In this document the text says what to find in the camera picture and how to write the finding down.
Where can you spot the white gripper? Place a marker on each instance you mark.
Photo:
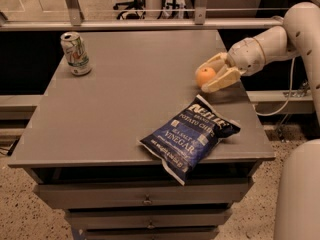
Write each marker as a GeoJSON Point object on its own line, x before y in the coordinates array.
{"type": "Point", "coordinates": [246, 56]}

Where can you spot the orange fruit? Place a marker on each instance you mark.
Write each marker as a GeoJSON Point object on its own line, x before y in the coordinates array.
{"type": "Point", "coordinates": [205, 74]}

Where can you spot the blue kettle chip bag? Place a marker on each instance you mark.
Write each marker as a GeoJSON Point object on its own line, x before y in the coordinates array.
{"type": "Point", "coordinates": [189, 137]}

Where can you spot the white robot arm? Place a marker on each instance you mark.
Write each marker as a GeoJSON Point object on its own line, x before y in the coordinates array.
{"type": "Point", "coordinates": [298, 202]}

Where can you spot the white green soda can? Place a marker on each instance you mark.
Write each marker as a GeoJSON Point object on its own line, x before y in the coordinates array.
{"type": "Point", "coordinates": [75, 53]}

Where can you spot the grey drawer cabinet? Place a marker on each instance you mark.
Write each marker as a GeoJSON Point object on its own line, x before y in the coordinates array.
{"type": "Point", "coordinates": [83, 147]}

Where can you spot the metal railing frame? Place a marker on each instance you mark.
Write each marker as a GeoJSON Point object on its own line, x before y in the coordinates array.
{"type": "Point", "coordinates": [86, 15]}

